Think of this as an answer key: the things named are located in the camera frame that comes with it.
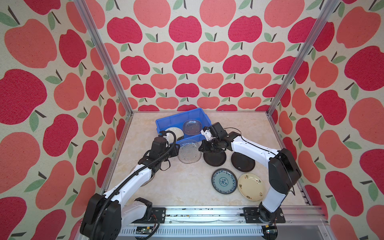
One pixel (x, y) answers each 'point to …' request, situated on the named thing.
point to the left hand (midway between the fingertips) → (181, 146)
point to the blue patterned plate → (224, 181)
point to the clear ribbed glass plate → (192, 127)
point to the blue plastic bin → (177, 120)
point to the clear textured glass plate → (189, 152)
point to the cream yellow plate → (251, 186)
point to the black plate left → (214, 159)
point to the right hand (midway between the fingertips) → (201, 148)
